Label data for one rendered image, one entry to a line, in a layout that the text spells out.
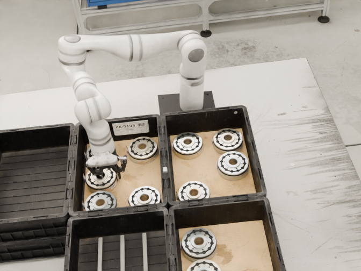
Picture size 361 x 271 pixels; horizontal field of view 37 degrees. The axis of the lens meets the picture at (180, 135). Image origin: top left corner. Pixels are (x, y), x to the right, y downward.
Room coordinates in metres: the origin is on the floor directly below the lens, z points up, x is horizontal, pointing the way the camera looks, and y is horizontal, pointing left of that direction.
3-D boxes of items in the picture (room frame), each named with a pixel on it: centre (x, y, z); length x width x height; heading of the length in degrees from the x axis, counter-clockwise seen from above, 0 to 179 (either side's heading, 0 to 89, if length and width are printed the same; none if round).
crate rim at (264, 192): (1.16, -0.09, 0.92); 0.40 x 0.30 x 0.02; 1
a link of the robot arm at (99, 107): (1.19, 0.25, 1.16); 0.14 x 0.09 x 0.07; 16
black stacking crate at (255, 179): (1.16, -0.09, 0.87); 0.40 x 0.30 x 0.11; 1
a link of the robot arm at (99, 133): (1.15, 0.26, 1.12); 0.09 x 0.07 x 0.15; 106
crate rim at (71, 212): (1.16, 0.21, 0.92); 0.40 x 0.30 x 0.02; 1
